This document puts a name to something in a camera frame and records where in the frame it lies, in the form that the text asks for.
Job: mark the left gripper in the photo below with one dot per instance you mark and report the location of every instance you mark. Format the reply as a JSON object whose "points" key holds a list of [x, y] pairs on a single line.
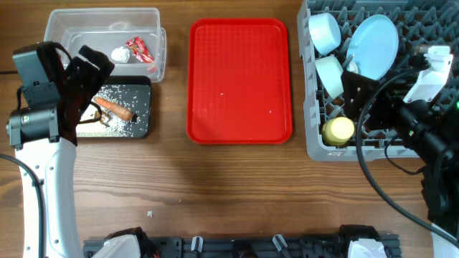
{"points": [[95, 77]]}

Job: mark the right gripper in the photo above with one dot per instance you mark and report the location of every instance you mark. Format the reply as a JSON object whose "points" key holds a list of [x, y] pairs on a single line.
{"points": [[352, 107]]}

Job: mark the white tissue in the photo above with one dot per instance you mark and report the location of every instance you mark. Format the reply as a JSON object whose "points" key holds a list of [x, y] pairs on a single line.
{"points": [[121, 55]]}

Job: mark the mint green bowl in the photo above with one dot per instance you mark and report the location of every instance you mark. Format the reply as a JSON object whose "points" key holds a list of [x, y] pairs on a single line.
{"points": [[329, 71]]}

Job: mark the red snack wrapper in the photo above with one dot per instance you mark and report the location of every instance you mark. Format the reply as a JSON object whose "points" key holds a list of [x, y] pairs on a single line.
{"points": [[141, 53]]}

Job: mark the yellow plastic cup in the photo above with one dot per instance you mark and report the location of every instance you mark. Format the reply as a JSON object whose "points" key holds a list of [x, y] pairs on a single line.
{"points": [[337, 131]]}

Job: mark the light blue plate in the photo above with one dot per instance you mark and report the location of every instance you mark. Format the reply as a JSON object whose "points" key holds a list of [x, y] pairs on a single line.
{"points": [[373, 46]]}

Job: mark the orange carrot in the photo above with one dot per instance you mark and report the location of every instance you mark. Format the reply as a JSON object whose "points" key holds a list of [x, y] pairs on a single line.
{"points": [[122, 112]]}

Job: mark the brown food scrap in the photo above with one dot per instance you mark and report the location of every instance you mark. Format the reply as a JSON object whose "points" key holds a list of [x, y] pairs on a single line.
{"points": [[103, 118]]}

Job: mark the light blue bowl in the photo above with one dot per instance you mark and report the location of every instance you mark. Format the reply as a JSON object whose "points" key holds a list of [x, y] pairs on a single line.
{"points": [[325, 32]]}

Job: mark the rice grains pile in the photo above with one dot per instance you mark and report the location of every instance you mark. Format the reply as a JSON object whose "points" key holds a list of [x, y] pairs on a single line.
{"points": [[118, 125]]}

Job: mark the white plastic spoon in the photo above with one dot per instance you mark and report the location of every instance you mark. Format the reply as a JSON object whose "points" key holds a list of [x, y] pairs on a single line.
{"points": [[352, 67]]}

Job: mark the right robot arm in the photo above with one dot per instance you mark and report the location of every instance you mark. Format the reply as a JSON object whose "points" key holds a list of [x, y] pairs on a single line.
{"points": [[433, 137]]}

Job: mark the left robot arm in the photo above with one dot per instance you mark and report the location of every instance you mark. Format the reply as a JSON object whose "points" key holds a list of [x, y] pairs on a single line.
{"points": [[43, 135]]}

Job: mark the grey dishwasher rack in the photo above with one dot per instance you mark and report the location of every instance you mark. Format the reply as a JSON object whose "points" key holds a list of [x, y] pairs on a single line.
{"points": [[417, 23]]}

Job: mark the clear plastic bin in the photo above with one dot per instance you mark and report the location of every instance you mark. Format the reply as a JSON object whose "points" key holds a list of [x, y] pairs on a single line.
{"points": [[106, 29]]}

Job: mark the black plastic tray bin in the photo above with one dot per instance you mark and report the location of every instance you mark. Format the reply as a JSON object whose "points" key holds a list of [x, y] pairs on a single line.
{"points": [[140, 96]]}

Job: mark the red serving tray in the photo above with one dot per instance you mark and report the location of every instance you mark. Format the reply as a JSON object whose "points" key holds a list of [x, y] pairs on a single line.
{"points": [[238, 82]]}

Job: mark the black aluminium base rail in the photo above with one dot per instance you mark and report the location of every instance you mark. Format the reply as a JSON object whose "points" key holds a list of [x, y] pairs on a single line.
{"points": [[174, 246]]}

